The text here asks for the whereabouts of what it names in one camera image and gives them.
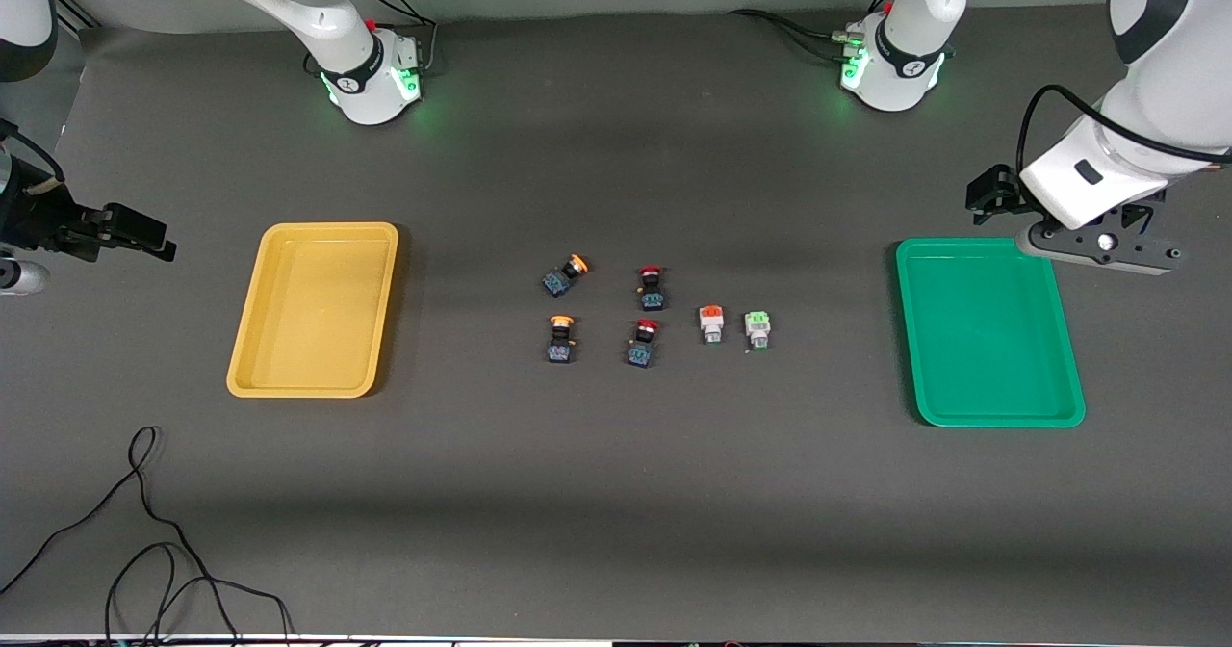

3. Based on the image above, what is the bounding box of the green plastic tray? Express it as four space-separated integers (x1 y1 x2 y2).
895 237 1087 428

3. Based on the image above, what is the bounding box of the yellow plastic tray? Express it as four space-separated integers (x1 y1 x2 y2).
226 222 400 400

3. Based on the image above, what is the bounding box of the dark grey table mat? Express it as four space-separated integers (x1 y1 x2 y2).
0 0 1232 640

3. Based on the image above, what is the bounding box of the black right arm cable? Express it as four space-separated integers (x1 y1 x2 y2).
0 119 66 184

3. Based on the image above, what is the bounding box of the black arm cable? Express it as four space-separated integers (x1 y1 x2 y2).
0 119 66 184
1017 84 1232 168

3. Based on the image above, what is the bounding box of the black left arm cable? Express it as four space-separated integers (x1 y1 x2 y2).
1017 84 1232 168

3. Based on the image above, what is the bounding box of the thin black loose cable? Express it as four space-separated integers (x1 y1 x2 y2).
0 426 295 647

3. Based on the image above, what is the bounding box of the black left base cable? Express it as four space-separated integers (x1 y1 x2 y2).
727 9 862 63

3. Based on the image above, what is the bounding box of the black base cable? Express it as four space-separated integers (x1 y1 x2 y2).
727 9 862 63
361 0 439 75

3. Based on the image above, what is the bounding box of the black right base cable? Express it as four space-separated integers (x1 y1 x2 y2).
361 0 439 75

